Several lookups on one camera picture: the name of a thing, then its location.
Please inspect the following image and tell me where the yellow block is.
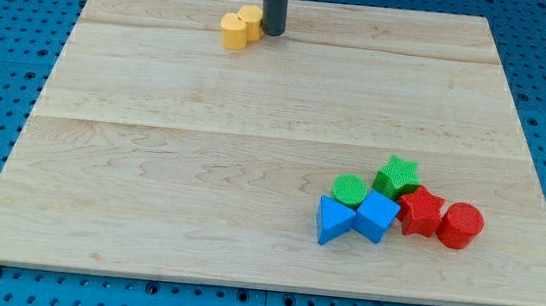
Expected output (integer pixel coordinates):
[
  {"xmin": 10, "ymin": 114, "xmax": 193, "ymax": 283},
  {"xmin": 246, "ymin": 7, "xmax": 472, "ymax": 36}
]
[
  {"xmin": 237, "ymin": 5, "xmax": 265, "ymax": 42},
  {"xmin": 220, "ymin": 12, "xmax": 248, "ymax": 50}
]

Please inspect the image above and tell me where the green cylinder block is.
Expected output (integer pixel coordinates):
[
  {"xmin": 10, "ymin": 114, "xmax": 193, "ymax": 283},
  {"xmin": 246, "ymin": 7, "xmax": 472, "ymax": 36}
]
[{"xmin": 331, "ymin": 173, "xmax": 368, "ymax": 209}]

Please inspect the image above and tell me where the blue triangle block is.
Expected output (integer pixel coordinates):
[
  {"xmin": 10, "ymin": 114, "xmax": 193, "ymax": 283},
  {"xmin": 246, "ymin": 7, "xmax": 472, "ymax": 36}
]
[{"xmin": 316, "ymin": 196, "xmax": 357, "ymax": 245}]

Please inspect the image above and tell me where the blue cube block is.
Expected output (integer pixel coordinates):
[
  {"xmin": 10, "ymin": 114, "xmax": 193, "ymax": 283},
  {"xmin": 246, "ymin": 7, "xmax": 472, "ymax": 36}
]
[{"xmin": 352, "ymin": 190, "xmax": 400, "ymax": 243}]

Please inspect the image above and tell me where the light wooden board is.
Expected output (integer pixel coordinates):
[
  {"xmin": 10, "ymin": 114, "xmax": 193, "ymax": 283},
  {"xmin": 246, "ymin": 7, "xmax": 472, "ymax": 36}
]
[{"xmin": 0, "ymin": 0, "xmax": 546, "ymax": 306}]

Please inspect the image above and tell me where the green star block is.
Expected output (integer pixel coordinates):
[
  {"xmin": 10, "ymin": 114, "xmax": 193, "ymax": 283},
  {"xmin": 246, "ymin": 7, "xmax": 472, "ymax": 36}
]
[{"xmin": 371, "ymin": 155, "xmax": 421, "ymax": 201}]

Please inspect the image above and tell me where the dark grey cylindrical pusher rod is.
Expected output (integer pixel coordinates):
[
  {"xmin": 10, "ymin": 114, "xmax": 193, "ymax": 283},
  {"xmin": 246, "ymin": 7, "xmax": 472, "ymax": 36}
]
[{"xmin": 262, "ymin": 0, "xmax": 289, "ymax": 37}]

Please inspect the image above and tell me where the red star block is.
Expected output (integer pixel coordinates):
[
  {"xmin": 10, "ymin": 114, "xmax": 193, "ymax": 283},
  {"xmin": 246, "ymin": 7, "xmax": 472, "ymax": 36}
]
[{"xmin": 397, "ymin": 185, "xmax": 446, "ymax": 238}]

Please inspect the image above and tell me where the red cylinder block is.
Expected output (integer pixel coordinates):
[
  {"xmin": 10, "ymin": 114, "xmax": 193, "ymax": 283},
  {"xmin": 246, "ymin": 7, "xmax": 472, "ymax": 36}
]
[{"xmin": 436, "ymin": 202, "xmax": 485, "ymax": 250}]

